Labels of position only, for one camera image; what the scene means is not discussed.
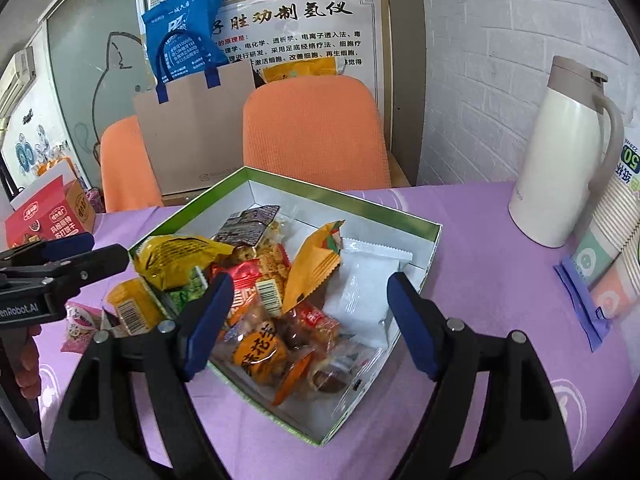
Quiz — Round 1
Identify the orange label peanut bag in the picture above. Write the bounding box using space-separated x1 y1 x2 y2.
213 307 316 406

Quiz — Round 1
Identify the white thermos jug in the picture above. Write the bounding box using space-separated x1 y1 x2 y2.
508 55 625 248

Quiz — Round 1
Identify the orange chair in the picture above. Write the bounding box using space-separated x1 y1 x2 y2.
100 115 163 212
243 75 392 191

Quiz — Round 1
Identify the yellow corn snack pack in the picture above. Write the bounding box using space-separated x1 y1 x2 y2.
106 278 165 336

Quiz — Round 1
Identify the white snack pouch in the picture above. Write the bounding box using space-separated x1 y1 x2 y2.
322 238 413 349

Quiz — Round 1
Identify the brown label snack bag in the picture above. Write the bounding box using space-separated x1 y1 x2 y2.
213 205 280 248

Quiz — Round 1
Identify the red cracker box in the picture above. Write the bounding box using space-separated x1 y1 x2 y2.
4 160 96 248

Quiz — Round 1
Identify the cookie biscuit pack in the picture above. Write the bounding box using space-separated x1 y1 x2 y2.
304 338 384 399

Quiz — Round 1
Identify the green open cardboard box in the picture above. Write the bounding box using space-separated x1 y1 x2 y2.
130 168 442 445

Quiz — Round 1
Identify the blue tote bag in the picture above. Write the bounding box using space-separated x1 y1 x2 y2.
142 0 229 104

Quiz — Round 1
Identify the left orange chair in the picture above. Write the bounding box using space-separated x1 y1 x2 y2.
100 115 163 212

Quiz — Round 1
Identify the pink seed snack bag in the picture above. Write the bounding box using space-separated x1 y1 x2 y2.
61 301 103 354

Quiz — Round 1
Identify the red peanut bag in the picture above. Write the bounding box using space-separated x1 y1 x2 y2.
206 242 291 326

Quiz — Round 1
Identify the wall air conditioner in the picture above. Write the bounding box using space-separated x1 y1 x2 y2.
0 47 36 119

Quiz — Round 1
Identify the orange snack pouch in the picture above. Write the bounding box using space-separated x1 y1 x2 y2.
281 220 344 314

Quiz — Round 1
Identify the right orange chair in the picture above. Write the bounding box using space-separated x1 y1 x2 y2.
243 75 392 191

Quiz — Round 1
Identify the left human hand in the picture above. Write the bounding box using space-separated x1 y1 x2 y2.
15 325 41 400

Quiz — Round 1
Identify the green snack packet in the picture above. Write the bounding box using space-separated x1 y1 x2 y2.
166 266 208 314

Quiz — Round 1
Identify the yellow chip bag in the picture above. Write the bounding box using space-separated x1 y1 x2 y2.
132 234 234 290

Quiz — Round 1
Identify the chinese text poster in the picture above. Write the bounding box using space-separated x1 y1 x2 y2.
213 0 393 138

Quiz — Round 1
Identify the brown cardboard sheet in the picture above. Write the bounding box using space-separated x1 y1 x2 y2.
134 61 255 196

